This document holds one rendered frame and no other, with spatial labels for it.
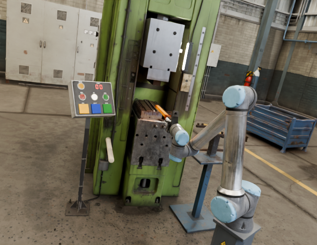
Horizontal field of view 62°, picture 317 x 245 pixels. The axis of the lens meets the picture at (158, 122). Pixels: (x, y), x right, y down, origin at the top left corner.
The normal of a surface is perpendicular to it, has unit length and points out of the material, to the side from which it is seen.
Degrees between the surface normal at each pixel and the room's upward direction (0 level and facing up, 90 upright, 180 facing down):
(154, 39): 90
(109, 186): 90
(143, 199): 90
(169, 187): 90
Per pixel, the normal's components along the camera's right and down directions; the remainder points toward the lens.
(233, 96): -0.71, -0.07
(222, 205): -0.73, 0.15
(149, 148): 0.23, 0.32
